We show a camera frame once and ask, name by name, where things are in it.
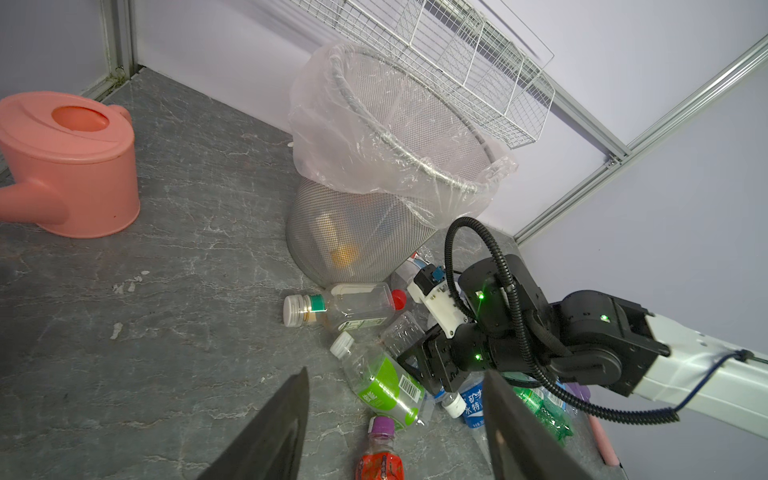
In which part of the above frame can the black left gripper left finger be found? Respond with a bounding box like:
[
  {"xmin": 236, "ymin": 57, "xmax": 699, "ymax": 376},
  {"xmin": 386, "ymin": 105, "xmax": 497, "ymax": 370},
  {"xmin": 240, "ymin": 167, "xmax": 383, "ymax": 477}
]
[{"xmin": 200, "ymin": 369, "xmax": 310, "ymax": 479}]

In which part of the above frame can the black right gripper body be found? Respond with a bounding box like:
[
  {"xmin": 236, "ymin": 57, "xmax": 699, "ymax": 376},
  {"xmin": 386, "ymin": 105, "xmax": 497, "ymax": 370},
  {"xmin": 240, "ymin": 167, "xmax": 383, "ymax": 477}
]
[{"xmin": 397, "ymin": 326, "xmax": 480, "ymax": 395}]

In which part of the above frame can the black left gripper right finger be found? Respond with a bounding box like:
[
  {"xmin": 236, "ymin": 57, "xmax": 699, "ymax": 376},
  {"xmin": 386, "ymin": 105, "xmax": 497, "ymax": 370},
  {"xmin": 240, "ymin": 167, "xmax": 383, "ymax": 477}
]
[{"xmin": 483, "ymin": 371, "xmax": 591, "ymax": 480}]

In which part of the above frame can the green label clear bottle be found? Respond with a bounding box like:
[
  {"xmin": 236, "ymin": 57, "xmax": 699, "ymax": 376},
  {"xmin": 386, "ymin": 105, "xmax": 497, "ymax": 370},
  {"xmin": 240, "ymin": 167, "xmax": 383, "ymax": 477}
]
[{"xmin": 330, "ymin": 331, "xmax": 434, "ymax": 430}]

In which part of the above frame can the square clear green-band bottle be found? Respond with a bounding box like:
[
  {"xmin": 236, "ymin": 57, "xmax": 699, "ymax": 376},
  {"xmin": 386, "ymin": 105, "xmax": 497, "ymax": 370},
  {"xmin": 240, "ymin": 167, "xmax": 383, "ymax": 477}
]
[{"xmin": 283, "ymin": 283, "xmax": 407, "ymax": 332}]

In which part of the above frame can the red cap brown bottle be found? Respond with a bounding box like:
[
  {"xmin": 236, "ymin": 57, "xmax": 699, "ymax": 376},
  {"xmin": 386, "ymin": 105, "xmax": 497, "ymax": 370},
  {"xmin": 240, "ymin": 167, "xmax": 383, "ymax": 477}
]
[{"xmin": 355, "ymin": 416, "xmax": 405, "ymax": 480}]

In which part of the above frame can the orange label bottle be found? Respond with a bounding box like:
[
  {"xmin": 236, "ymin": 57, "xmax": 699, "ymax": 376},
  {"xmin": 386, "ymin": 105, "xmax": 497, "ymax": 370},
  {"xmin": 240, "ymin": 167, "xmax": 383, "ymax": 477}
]
[{"xmin": 311, "ymin": 213, "xmax": 360, "ymax": 271}]

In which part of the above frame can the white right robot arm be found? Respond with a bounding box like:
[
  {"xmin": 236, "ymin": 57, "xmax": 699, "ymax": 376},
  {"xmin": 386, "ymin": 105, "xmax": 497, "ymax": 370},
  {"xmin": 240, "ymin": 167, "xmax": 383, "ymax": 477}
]
[{"xmin": 398, "ymin": 217, "xmax": 767, "ymax": 437}]

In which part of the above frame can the grey mesh waste bin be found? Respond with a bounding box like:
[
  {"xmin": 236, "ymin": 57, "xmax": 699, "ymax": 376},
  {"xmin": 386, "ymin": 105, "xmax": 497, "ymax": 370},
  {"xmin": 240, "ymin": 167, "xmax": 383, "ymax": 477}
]
[{"xmin": 286, "ymin": 44, "xmax": 499, "ymax": 289}]

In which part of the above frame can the clear plastic bin liner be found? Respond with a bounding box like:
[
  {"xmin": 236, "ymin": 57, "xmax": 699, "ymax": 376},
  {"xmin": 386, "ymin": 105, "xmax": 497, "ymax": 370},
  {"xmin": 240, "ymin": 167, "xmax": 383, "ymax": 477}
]
[{"xmin": 288, "ymin": 41, "xmax": 517, "ymax": 229}]

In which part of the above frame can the green soda bottle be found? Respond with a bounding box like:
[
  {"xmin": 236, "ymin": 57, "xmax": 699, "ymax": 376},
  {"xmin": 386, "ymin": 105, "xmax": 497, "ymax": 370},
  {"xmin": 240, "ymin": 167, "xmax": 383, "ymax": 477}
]
[{"xmin": 513, "ymin": 387, "xmax": 573, "ymax": 446}]

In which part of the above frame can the white cap blue bottle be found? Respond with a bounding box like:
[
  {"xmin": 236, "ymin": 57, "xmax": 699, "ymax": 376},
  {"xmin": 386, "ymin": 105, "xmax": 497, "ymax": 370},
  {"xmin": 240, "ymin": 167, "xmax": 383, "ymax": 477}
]
[{"xmin": 435, "ymin": 372, "xmax": 491, "ymax": 464}]

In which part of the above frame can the purple pink toy spade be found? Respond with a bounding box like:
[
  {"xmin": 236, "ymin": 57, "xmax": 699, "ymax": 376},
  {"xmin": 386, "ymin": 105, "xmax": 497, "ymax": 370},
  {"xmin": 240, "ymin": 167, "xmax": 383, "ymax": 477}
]
[{"xmin": 565, "ymin": 383, "xmax": 621, "ymax": 467}]

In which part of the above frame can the pink plastic watering can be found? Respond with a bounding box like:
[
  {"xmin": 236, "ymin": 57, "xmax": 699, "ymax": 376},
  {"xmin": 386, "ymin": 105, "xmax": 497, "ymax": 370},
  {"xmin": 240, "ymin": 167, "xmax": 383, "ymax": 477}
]
[{"xmin": 1, "ymin": 91, "xmax": 141, "ymax": 239}]

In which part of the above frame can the white wire wall shelf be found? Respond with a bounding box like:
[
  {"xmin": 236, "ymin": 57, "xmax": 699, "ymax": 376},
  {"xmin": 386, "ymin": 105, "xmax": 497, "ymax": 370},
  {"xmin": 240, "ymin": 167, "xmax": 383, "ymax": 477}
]
[{"xmin": 295, "ymin": 1, "xmax": 555, "ymax": 149}]

